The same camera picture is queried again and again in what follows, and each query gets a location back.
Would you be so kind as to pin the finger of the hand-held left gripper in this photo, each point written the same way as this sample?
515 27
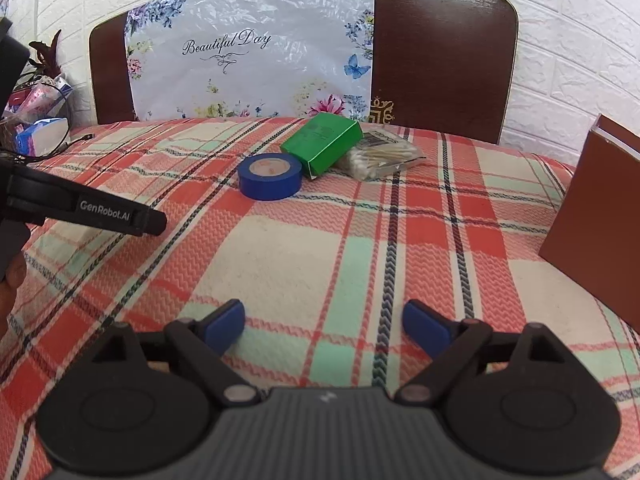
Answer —
150 222

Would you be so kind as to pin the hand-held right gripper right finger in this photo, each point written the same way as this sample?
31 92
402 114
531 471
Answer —
425 327

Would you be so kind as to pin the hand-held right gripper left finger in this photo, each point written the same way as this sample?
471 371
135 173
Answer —
225 325

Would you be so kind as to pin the brown cardboard box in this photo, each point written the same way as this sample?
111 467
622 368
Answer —
600 220

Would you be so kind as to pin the person's left hand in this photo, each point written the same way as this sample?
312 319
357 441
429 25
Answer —
11 290

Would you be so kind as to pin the blue and white packet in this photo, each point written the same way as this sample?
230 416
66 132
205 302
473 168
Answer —
40 135

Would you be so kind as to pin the red plaid blanket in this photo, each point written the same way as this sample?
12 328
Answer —
300 260

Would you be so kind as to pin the blue tape roll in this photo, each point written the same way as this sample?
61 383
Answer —
270 182

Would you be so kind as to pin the dark red plant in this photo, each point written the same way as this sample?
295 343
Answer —
47 55

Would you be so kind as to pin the floral plastic sheet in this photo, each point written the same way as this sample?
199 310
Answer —
240 80

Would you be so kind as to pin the cotton swab packet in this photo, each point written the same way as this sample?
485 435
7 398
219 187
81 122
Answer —
380 157

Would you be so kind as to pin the green cardboard box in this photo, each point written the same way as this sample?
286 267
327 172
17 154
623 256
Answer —
320 147

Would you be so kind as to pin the brown wooden headboard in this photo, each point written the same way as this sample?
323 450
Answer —
440 60

